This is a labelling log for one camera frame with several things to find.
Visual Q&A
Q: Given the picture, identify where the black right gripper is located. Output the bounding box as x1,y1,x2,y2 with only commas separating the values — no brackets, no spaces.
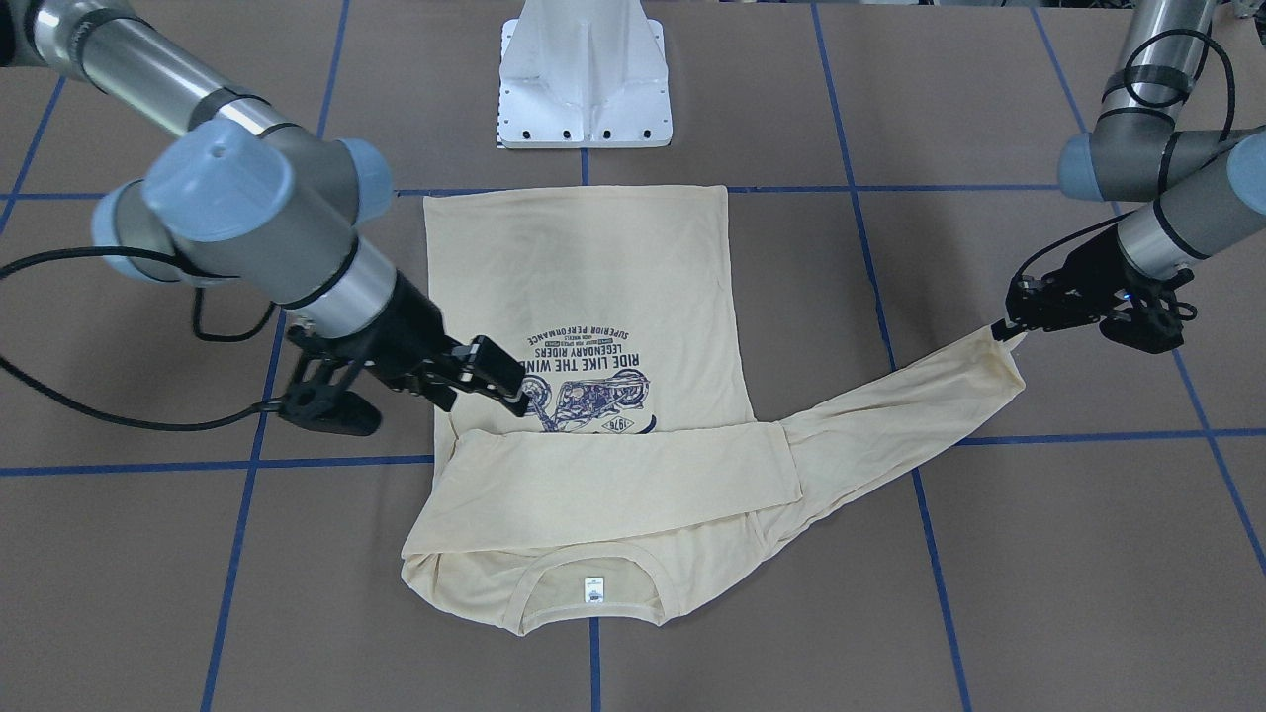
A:
335,272,529,416

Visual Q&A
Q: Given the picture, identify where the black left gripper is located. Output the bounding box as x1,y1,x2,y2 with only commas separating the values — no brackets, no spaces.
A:
993,228,1129,345

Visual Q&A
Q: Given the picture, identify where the cream long-sleeve graphic shirt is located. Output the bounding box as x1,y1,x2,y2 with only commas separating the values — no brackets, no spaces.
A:
403,185,1025,636

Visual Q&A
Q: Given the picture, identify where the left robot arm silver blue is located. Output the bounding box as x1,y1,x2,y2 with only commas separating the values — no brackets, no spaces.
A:
993,1,1265,353

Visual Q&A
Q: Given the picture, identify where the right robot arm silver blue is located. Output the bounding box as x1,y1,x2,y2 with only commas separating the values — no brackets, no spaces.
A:
3,1,528,436

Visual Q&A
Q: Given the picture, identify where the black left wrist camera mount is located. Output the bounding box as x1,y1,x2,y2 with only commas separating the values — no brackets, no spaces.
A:
1099,266,1198,353

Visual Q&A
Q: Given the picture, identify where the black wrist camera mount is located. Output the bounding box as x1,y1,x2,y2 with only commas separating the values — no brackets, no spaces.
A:
273,326,384,437
1099,266,1198,353

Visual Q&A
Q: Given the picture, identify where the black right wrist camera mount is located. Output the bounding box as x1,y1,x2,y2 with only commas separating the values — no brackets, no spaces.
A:
273,326,384,437

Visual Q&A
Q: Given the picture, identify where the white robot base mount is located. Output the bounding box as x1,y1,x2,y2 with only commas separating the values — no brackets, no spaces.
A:
498,1,674,149

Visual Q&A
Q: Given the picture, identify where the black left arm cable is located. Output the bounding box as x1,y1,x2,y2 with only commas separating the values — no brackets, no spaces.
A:
1103,28,1236,139

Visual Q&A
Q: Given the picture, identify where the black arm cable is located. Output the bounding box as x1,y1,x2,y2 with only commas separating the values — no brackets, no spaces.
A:
0,247,298,432
1103,28,1236,139

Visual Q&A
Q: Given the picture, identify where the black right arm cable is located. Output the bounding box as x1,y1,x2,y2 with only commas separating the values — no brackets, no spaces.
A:
0,247,298,432

